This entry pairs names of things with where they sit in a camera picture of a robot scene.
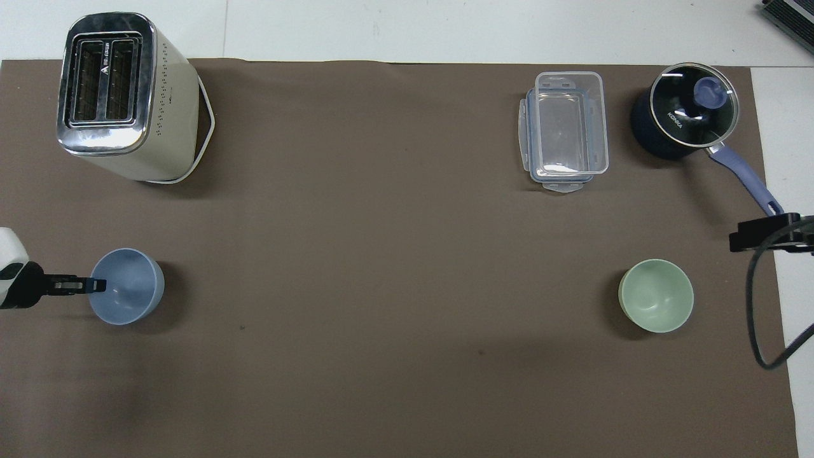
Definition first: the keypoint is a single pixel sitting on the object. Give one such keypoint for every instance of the cream and chrome toaster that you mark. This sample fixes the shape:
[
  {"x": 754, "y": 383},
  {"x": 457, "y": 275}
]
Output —
[{"x": 137, "y": 95}]

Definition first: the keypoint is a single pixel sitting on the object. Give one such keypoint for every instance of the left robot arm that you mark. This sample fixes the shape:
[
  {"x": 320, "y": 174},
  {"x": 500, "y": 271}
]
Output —
[{"x": 9, "y": 245}]

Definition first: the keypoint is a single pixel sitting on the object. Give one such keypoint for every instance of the dark blue saucepan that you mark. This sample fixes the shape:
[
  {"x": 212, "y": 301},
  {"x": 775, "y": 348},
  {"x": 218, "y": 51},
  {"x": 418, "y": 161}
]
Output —
[{"x": 645, "y": 137}]

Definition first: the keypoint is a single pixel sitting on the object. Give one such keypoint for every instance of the green bowl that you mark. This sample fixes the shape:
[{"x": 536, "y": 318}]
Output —
[{"x": 656, "y": 295}]

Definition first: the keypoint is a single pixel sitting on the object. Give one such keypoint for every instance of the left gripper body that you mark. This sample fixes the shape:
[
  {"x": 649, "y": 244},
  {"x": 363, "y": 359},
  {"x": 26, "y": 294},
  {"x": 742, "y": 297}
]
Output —
[{"x": 33, "y": 286}]

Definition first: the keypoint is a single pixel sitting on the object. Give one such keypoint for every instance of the clear plastic container lid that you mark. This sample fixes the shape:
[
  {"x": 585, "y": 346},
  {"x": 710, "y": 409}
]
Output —
[{"x": 559, "y": 186}]

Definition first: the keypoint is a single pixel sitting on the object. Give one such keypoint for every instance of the glass pot lid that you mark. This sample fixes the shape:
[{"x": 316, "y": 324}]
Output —
[{"x": 696, "y": 105}]

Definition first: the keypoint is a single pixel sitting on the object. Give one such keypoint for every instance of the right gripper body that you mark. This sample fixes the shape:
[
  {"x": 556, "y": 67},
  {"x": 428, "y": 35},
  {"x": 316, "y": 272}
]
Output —
[{"x": 802, "y": 236}]

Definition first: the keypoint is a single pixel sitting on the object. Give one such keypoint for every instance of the blue bowl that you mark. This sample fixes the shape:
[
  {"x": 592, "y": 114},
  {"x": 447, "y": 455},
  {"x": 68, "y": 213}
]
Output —
[{"x": 130, "y": 289}]

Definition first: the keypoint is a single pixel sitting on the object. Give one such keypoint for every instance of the grey ribbed device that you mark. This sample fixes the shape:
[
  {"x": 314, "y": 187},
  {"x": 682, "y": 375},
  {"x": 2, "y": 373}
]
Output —
[{"x": 792, "y": 14}]

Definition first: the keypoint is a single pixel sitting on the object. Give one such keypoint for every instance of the clear plastic container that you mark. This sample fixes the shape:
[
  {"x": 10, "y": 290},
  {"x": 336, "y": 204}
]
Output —
[{"x": 568, "y": 124}]

